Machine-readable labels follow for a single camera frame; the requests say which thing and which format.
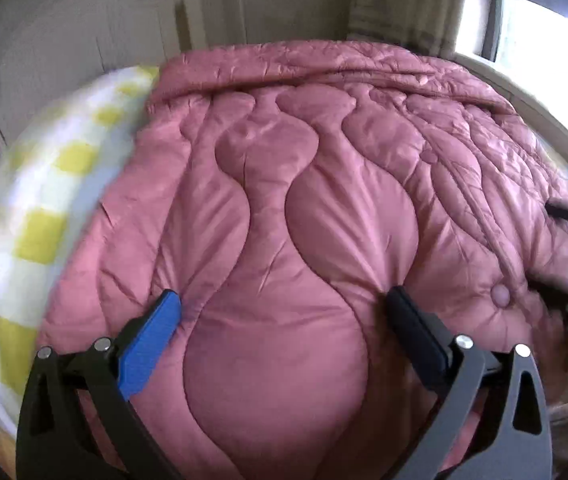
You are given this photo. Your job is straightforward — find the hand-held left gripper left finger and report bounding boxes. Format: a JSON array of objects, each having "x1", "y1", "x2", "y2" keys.
[{"x1": 16, "y1": 289, "x2": 185, "y2": 480}]

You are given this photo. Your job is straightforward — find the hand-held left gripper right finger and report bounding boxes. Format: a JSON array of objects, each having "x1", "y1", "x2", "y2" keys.
[{"x1": 385, "y1": 286, "x2": 553, "y2": 480}]

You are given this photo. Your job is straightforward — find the pink quilted comforter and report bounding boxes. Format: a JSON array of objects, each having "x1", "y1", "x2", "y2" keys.
[{"x1": 39, "y1": 40, "x2": 568, "y2": 480}]

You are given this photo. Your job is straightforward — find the yellow checked bed sheet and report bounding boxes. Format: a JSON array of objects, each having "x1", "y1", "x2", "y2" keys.
[{"x1": 0, "y1": 65, "x2": 162, "y2": 441}]

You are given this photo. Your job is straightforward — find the beige curtain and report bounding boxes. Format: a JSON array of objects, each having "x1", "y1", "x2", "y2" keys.
[{"x1": 349, "y1": 0, "x2": 495, "y2": 58}]

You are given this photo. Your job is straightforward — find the white bed headboard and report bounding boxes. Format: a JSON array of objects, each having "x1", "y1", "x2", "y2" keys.
[{"x1": 0, "y1": 0, "x2": 212, "y2": 161}]

